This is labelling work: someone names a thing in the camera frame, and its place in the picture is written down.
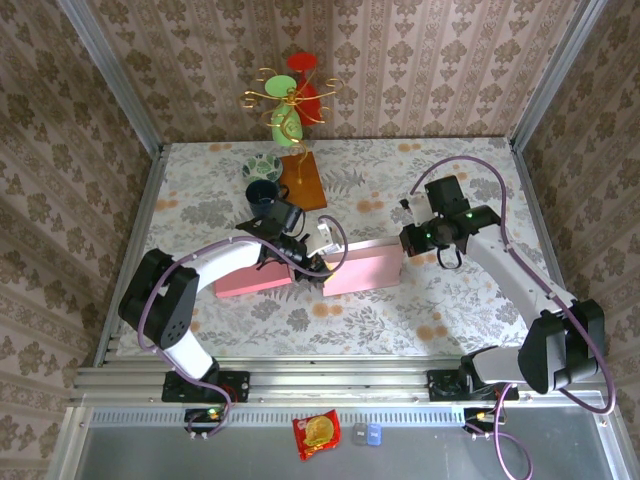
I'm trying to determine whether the pink paper box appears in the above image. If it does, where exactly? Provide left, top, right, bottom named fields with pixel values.
left=322, top=238, right=404, bottom=297
left=214, top=259, right=294, bottom=300

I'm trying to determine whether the dark blue mug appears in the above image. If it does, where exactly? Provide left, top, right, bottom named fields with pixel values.
left=244, top=178, right=291, bottom=221

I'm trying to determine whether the leaf pattern bowl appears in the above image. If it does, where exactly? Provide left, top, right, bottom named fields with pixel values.
left=242, top=153, right=284, bottom=184

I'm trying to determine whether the floral table mat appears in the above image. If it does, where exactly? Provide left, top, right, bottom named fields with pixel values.
left=117, top=138, right=574, bottom=357

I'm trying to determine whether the green plastic goblet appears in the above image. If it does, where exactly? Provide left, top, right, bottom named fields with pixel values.
left=263, top=74, right=304, bottom=147

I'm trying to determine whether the red snack packet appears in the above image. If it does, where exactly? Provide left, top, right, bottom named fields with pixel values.
left=292, top=408, right=342, bottom=462

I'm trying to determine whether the red plastic goblet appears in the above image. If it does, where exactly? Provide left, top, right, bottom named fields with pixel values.
left=286, top=52, right=321, bottom=119

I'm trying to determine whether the small connector board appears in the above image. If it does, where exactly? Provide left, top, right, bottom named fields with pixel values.
left=184, top=407, right=226, bottom=434
left=462, top=407, right=506, bottom=434

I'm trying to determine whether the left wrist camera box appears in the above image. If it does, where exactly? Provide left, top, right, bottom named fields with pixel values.
left=316, top=222, right=342, bottom=257

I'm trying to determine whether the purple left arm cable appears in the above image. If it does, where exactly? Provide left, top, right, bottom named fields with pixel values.
left=139, top=214, right=349, bottom=441

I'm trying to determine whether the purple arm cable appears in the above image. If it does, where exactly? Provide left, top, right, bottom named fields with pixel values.
left=139, top=214, right=349, bottom=441
left=409, top=155, right=617, bottom=479

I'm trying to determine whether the gold wire mug stand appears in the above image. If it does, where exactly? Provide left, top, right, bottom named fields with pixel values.
left=238, top=67, right=345, bottom=216

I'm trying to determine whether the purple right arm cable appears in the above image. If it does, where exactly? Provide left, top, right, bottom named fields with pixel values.
left=409, top=155, right=617, bottom=479

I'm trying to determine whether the aluminium side rail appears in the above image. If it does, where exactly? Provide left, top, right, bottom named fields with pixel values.
left=509, top=139, right=591, bottom=366
left=92, top=144, right=169, bottom=369

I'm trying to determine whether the aluminium mounting rail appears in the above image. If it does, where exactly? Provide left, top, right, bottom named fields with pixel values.
left=69, top=364, right=614, bottom=406

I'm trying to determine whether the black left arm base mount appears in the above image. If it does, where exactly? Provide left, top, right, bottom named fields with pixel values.
left=161, top=370, right=251, bottom=404

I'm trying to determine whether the slotted metal cable duct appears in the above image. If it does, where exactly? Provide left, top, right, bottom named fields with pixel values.
left=89, top=407, right=466, bottom=427

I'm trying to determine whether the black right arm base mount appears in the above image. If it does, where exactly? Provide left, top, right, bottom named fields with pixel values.
left=427, top=368, right=520, bottom=403

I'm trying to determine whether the aluminium frame post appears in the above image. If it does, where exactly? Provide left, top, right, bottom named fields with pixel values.
left=509, top=0, right=609, bottom=151
left=57, top=0, right=164, bottom=154

